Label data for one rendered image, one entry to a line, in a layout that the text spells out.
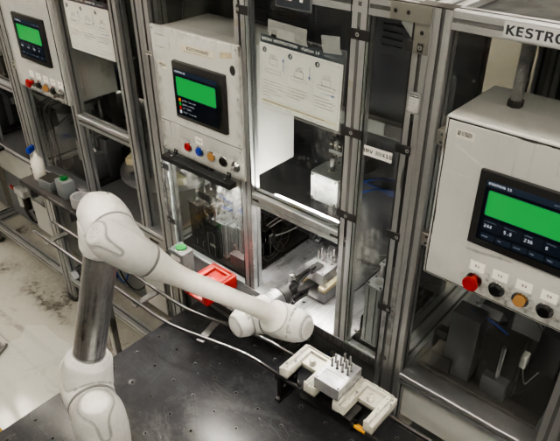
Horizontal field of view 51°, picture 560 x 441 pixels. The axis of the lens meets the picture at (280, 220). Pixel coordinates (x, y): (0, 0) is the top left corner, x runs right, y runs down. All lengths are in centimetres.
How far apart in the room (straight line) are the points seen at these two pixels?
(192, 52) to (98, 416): 115
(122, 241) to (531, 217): 99
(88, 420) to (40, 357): 167
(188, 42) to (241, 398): 123
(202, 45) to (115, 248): 73
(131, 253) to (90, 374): 54
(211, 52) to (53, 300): 233
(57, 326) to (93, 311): 181
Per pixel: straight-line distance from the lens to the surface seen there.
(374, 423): 187
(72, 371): 199
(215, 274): 226
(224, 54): 186
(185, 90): 202
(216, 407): 216
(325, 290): 214
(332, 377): 191
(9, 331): 374
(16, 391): 338
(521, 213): 143
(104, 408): 187
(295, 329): 178
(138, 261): 159
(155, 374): 230
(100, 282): 180
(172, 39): 204
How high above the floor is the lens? 233
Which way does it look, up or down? 33 degrees down
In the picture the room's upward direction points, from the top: straight up
